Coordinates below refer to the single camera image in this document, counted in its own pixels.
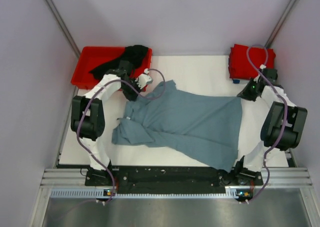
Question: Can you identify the red t shirt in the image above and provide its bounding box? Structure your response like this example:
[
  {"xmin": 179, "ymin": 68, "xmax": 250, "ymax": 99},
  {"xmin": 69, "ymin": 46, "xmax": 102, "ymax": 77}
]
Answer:
[{"xmin": 228, "ymin": 43, "xmax": 277, "ymax": 81}]

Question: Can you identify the blue grey t shirt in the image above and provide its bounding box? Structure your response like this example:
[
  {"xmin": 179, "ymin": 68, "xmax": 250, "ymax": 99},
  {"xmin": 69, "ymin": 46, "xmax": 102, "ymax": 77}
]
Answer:
[{"xmin": 111, "ymin": 80, "xmax": 243, "ymax": 172}]

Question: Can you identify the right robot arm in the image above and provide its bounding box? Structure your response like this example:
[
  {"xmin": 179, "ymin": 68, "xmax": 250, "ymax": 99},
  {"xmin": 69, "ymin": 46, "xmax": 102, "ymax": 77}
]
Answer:
[{"xmin": 233, "ymin": 64, "xmax": 308, "ymax": 185}]

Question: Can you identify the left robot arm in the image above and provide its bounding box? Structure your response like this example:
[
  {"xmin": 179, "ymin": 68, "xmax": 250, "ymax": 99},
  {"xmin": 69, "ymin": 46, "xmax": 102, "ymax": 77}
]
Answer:
[{"xmin": 70, "ymin": 60, "xmax": 153, "ymax": 186}]

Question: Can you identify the red plastic bin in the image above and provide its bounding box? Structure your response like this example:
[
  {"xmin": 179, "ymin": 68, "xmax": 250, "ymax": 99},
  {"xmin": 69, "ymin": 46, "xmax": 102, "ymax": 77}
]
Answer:
[{"xmin": 71, "ymin": 45, "xmax": 153, "ymax": 90}]

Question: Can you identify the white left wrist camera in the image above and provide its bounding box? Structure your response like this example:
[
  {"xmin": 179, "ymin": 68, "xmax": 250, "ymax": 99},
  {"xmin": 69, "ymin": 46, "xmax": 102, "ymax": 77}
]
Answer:
[{"xmin": 135, "ymin": 68, "xmax": 153, "ymax": 90}]

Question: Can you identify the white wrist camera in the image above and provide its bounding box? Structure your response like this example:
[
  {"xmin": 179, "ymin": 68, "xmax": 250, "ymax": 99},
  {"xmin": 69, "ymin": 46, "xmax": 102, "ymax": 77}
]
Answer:
[
  {"xmin": 135, "ymin": 68, "xmax": 153, "ymax": 90},
  {"xmin": 258, "ymin": 64, "xmax": 278, "ymax": 86}
]

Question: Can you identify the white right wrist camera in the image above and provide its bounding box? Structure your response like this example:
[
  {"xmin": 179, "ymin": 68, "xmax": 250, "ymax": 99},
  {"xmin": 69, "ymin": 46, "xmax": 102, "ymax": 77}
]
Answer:
[{"xmin": 258, "ymin": 64, "xmax": 278, "ymax": 86}]

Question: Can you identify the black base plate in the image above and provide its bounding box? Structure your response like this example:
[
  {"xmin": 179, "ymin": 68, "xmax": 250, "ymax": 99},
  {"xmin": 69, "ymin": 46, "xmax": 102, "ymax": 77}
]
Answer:
[{"xmin": 85, "ymin": 165, "xmax": 263, "ymax": 195}]

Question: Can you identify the aluminium frame rail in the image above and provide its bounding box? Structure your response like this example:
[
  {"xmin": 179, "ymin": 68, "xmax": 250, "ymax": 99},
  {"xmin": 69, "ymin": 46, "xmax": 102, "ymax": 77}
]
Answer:
[{"xmin": 40, "ymin": 167, "xmax": 313, "ymax": 189}]

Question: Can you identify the grey slotted cable duct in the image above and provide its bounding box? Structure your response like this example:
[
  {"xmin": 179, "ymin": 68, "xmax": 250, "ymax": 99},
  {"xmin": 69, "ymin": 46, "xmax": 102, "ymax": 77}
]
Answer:
[{"xmin": 50, "ymin": 188, "xmax": 250, "ymax": 200}]

